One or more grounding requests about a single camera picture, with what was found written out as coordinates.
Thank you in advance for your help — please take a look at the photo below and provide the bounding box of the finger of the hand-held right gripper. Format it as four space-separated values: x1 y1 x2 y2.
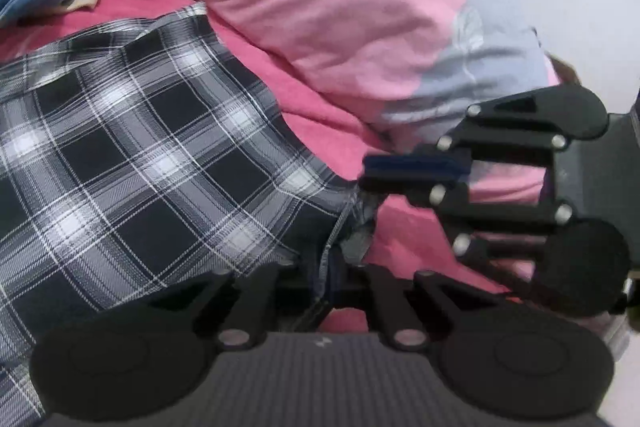
359 177 576 303
364 92 568 182

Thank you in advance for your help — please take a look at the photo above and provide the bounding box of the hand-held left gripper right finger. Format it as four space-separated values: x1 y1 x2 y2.
362 266 501 350

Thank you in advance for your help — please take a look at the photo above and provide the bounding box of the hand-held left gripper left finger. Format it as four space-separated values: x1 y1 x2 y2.
165 263 283 352

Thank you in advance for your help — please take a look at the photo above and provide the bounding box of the black white plaid shirt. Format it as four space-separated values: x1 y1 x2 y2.
0 2 381 423

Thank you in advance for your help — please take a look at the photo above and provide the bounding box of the pink floral blanket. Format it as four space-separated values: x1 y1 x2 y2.
0 0 551 333

